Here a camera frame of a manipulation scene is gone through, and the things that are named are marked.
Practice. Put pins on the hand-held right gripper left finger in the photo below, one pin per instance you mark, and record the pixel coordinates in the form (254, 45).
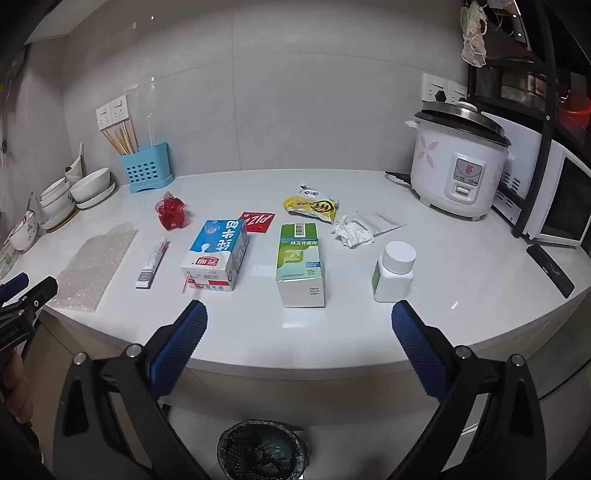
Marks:
(182, 350)

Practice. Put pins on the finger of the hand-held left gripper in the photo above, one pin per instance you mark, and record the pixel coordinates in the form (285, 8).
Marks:
(40, 293)
(14, 282)

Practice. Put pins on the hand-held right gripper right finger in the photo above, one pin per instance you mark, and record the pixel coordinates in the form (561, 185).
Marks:
(415, 346)

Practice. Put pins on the clear bubble wrap sheet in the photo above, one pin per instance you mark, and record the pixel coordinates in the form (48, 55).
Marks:
(92, 267)

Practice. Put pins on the white pill bottle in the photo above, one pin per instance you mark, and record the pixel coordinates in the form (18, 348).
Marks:
(392, 277)

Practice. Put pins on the white ointment tube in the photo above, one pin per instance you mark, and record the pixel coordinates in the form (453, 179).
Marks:
(151, 265)

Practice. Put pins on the blue white milk carton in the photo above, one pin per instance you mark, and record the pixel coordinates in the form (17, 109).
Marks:
(217, 251)

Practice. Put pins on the black mesh trash basket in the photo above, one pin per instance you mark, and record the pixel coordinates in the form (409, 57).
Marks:
(240, 443)

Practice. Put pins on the white paper packet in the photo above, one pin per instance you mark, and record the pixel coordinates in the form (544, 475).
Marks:
(383, 224)

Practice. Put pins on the white tissue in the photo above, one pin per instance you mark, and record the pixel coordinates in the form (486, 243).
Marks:
(351, 233)

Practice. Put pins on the red mesh wrapper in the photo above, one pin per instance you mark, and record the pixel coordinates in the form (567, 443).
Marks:
(173, 214)

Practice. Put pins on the green white medicine box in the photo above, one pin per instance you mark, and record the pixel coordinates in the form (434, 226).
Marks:
(300, 263)

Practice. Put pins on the yellow snack bag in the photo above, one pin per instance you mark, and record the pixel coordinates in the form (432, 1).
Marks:
(314, 205)

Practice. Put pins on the person's left hand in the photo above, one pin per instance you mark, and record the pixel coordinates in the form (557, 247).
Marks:
(14, 387)

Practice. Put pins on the small patterned bowl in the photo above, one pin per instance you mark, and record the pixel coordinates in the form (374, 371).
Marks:
(23, 230)

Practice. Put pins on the stack of patterned bowls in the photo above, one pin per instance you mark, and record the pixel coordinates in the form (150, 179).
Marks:
(55, 196)

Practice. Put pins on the white ceramic plate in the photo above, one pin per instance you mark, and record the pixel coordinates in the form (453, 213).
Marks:
(104, 198)

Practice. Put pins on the white ceramic bowl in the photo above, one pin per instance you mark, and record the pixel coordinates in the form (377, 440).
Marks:
(92, 184)

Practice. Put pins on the red sachet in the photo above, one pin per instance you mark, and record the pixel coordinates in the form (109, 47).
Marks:
(256, 221)

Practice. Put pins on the black remote control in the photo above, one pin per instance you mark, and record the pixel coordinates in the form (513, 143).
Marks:
(549, 270)

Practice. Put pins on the blue chopstick holder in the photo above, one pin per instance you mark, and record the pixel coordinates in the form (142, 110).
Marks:
(147, 170)

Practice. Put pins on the bundle of wooden chopsticks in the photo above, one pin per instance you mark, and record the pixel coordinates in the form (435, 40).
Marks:
(121, 141)

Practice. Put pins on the white rice cooker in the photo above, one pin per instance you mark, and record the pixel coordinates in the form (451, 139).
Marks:
(443, 161)

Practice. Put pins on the pair of white chopsticks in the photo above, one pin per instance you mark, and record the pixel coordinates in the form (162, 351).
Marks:
(150, 131)

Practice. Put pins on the white microwave oven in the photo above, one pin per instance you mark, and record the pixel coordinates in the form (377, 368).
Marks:
(545, 184)

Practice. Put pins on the red plastic basin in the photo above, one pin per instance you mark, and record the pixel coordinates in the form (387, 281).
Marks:
(575, 117)

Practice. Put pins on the steel pot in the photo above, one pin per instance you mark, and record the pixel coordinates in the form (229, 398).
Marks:
(521, 85)

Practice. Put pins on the black metal rack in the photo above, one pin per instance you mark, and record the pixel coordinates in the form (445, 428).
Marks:
(551, 92)

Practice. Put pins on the hanging white cloth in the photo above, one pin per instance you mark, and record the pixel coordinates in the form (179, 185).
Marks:
(473, 37)

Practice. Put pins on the white wall outlet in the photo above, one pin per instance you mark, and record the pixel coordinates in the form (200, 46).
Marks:
(434, 87)
(102, 117)
(458, 93)
(118, 110)

